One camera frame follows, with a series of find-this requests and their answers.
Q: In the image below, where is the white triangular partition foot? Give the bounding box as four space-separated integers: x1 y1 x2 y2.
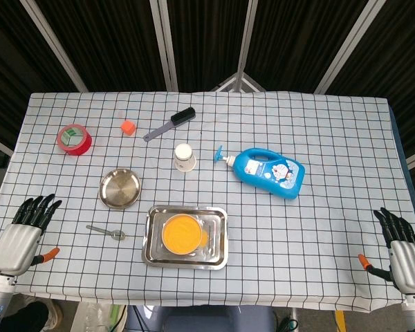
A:
210 71 267 93

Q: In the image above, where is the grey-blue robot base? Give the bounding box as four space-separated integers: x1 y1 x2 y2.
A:
124 304 276 332

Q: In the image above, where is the red tape roll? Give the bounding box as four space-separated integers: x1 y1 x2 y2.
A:
56 123 93 156

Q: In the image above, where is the round steel dish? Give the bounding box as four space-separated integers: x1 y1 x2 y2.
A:
98 167 142 210

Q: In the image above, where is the black green floor cable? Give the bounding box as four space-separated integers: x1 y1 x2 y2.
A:
278 307 300 332

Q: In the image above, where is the white sneaker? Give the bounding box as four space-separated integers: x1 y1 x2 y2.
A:
37 299 64 332

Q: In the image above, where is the rectangular stainless steel tray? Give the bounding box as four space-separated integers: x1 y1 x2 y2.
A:
140 204 229 271

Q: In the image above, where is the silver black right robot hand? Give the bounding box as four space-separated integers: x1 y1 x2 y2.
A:
358 206 415 295

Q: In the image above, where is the black brush with grey handle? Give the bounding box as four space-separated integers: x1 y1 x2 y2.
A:
142 107 197 143

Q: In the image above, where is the blue pump bottle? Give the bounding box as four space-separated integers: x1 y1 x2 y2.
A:
213 145 306 201

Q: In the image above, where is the silver metal spoon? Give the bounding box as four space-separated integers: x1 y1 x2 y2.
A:
86 224 127 241

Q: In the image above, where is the bowl of orange powder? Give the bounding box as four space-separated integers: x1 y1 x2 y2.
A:
160 213 203 257

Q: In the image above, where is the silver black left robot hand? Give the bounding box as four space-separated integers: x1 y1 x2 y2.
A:
0 193 62 277

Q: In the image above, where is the white paper cup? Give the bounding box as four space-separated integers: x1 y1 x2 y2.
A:
174 142 197 173

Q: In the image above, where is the white checkered tablecloth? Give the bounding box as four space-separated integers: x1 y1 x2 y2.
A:
0 90 415 314

